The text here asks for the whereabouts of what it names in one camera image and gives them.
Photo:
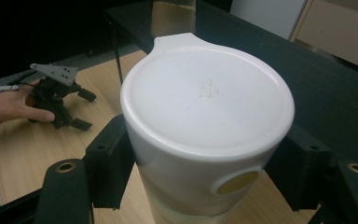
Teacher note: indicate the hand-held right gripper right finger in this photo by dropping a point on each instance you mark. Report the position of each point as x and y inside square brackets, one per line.
[304, 168]

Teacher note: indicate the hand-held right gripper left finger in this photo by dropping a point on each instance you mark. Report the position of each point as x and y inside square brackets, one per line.
[108, 161]

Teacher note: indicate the black shelf with metal legs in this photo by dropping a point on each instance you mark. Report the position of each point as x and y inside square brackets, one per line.
[323, 93]

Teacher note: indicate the seasoning jar with spouted lid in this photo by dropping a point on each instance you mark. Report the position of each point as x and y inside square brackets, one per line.
[205, 109]

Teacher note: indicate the black curtain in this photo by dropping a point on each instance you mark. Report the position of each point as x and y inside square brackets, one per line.
[28, 31]

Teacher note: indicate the beige wooden cabinet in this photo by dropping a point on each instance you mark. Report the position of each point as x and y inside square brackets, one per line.
[338, 34]

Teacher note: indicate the white panel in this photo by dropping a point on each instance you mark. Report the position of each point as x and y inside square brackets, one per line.
[264, 15]

